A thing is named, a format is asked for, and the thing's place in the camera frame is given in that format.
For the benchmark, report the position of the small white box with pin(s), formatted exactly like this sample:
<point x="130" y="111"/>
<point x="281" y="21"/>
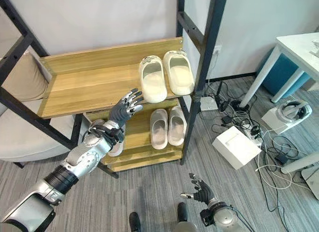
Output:
<point x="272" y="121"/>

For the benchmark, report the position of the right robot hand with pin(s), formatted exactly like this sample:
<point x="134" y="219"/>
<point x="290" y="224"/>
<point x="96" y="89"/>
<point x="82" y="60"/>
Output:
<point x="204" y="190"/>

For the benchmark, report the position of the right dark robot foot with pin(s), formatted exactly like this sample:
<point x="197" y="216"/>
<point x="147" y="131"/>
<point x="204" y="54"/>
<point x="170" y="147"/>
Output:
<point x="182" y="213"/>

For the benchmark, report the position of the black power adapter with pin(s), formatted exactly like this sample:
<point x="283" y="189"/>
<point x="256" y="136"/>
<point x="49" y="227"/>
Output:
<point x="281" y="159"/>

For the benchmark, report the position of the white wall socket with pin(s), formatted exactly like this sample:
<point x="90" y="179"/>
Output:
<point x="217" y="49"/>

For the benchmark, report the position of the white VR headset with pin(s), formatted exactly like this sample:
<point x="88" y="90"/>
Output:
<point x="295" y="111"/>

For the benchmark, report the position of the beige sofa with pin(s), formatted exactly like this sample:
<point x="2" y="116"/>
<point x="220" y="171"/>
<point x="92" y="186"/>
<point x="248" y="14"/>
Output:
<point x="30" y="134"/>

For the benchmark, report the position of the beige slipper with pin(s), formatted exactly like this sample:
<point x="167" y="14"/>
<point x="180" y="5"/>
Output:
<point x="159" y="132"/>
<point x="177" y="128"/>

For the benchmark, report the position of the blue stool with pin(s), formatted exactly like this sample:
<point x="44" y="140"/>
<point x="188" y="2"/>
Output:
<point x="284" y="74"/>

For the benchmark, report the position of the wooden shoe rack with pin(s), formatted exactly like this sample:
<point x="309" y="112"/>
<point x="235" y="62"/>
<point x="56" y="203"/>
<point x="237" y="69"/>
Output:
<point x="94" y="79"/>

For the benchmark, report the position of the large white box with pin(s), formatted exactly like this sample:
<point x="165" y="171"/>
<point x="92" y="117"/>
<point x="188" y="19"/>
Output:
<point x="236" y="147"/>

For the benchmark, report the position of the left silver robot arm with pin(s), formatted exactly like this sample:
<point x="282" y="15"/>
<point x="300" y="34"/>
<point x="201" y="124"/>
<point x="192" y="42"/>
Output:
<point x="82" y="152"/>

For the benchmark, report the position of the pink slipper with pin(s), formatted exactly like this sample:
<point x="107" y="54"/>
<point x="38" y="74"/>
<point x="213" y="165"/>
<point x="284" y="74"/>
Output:
<point x="116" y="149"/>

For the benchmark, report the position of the beige cushion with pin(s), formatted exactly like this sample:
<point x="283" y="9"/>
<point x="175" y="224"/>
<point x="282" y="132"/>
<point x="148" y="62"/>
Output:
<point x="23" y="79"/>

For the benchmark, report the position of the grey flat device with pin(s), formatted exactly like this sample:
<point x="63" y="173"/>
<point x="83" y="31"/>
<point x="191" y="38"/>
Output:
<point x="208" y="103"/>

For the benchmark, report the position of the white power strip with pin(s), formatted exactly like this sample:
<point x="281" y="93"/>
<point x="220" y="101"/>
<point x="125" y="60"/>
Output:
<point x="255" y="138"/>

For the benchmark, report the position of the left dark robot foot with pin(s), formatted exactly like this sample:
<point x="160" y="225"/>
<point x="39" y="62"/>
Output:
<point x="134" y="222"/>

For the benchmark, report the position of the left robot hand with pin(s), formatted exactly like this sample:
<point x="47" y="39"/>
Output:
<point x="122" y="111"/>

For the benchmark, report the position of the white desk foot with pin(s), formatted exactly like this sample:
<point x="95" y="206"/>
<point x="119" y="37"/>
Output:
<point x="301" y="163"/>

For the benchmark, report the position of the cream slipper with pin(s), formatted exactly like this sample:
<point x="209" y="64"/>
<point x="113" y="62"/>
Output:
<point x="180" y="74"/>
<point x="152" y="79"/>

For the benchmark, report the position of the white table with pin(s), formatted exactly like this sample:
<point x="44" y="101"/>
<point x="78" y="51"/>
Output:
<point x="299" y="51"/>

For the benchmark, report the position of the black metal frame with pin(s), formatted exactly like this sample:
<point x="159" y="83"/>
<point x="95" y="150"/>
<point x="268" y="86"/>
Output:
<point x="208" y="55"/>

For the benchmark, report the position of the black round table base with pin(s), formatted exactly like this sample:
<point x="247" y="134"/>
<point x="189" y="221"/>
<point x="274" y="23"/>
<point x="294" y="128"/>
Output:
<point x="239" y="104"/>

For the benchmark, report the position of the dark robot foot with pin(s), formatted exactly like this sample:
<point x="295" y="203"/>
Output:
<point x="134" y="222"/>
<point x="182" y="213"/>

